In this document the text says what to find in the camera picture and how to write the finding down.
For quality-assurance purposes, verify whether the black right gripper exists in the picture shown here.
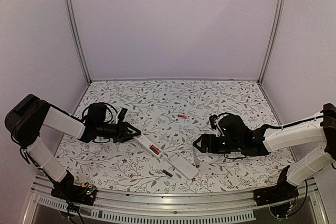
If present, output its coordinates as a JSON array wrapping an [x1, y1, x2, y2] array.
[[193, 133, 243, 154]]

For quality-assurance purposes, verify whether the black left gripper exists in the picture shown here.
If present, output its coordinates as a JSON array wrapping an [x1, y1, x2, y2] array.
[[96, 120, 141, 143]]

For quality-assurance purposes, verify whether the white remote with display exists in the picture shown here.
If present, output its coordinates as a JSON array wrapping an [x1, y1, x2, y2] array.
[[134, 135, 163, 158]]

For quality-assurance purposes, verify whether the clear handle screwdriver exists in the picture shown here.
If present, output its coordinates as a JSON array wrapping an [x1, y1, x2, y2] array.
[[192, 147, 200, 168]]

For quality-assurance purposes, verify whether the white remote control back up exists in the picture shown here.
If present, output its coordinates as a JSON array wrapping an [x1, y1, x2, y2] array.
[[167, 154, 199, 179]]

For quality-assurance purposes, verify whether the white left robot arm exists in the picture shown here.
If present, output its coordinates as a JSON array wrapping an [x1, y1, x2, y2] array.
[[4, 94, 141, 200]]

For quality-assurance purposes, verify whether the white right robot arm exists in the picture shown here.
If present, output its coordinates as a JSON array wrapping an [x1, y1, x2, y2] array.
[[193, 103, 335, 201]]

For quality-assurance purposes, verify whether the white remote with green logo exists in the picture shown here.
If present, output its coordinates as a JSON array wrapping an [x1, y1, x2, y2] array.
[[88, 143, 101, 153]]

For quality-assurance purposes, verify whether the floral tablecloth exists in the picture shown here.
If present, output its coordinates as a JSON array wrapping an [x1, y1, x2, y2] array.
[[56, 80, 294, 194]]

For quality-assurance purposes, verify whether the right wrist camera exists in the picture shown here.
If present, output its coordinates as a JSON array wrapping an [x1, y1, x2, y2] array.
[[209, 114, 220, 136]]

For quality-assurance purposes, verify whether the front aluminium rail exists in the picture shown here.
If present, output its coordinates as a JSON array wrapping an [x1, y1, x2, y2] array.
[[23, 175, 326, 223]]

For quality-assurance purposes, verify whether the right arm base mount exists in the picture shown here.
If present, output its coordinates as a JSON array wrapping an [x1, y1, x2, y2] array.
[[253, 182, 299, 219]]

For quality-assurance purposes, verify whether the left aluminium frame post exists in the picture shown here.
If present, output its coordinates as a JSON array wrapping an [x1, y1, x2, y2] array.
[[64, 0, 92, 85]]

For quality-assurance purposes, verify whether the aluminium frame post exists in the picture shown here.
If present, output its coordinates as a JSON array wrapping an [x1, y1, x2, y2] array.
[[64, 0, 92, 85], [257, 0, 285, 86]]

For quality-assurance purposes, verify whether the right aluminium frame post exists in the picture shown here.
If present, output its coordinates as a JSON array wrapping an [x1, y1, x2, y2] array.
[[257, 0, 285, 86]]

